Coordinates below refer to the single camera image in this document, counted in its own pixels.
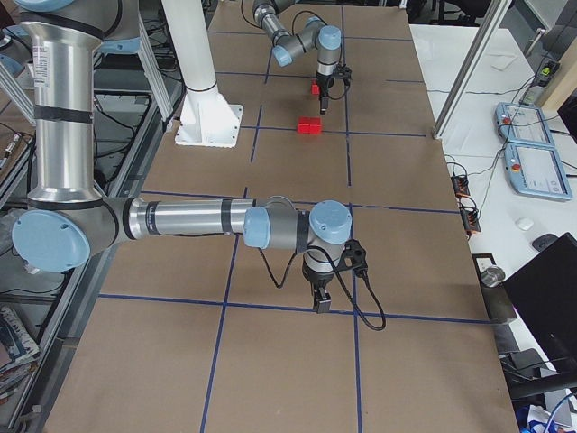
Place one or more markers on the aluminium side frame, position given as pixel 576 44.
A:
pixel 69 215

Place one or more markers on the black laptop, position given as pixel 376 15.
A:
pixel 543 293

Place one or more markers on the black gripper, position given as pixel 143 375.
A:
pixel 316 279
pixel 323 86

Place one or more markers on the orange black connector box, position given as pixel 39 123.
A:
pixel 461 186

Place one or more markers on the lower teach pendant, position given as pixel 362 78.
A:
pixel 536 171

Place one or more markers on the black computer mouse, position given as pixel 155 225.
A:
pixel 543 241

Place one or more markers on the aluminium frame post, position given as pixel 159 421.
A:
pixel 490 25

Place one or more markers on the teach pendant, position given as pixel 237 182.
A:
pixel 536 171
pixel 523 124

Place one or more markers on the upper teach pendant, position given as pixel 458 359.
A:
pixel 523 124

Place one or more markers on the metal cup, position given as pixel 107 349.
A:
pixel 492 276

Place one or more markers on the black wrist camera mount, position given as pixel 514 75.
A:
pixel 344 73

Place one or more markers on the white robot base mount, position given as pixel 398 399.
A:
pixel 206 118

